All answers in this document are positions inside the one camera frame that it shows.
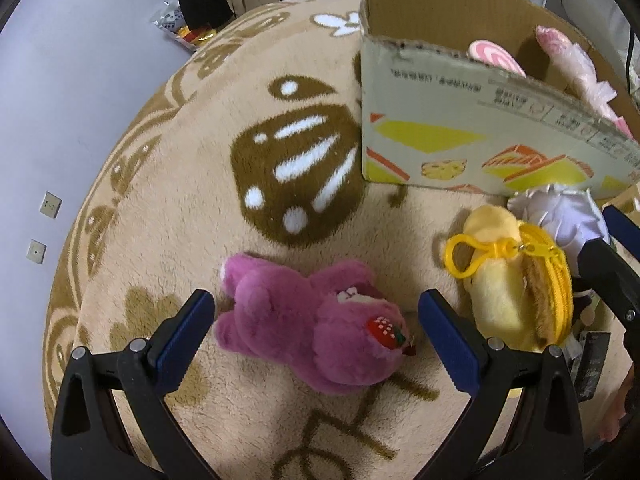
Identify pink plush in plastic wrap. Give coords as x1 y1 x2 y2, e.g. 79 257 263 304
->
534 25 636 140

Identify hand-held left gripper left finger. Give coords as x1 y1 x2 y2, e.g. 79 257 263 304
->
50 289 217 480

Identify snack bags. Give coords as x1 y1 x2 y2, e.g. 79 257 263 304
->
150 1 220 52

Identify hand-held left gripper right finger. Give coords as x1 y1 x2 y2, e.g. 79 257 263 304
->
418 289 587 480

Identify person's right hand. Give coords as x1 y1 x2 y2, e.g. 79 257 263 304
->
599 371 640 443

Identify white lavender plush doll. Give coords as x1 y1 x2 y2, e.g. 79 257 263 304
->
506 183 614 343

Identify black hang tag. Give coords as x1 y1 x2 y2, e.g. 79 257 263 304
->
569 331 610 404

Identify yellow plush keychain toy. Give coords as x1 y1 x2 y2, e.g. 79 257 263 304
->
445 203 574 353

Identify round beige patterned rug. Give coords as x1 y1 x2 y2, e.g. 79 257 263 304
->
42 0 640 480

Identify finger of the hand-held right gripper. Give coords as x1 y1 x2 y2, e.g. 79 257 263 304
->
602 204 640 267
574 238 640 361

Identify black cable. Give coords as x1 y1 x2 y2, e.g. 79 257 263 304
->
622 25 640 98

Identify printed cardboard box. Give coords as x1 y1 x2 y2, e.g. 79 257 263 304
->
358 0 640 199

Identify purple bear plush toy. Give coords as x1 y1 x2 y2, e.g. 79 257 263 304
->
212 251 418 396

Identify pink swirl lollipop plush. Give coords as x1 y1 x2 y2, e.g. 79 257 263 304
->
468 39 528 79

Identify white fabric bag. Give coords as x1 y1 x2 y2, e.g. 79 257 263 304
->
557 0 632 68

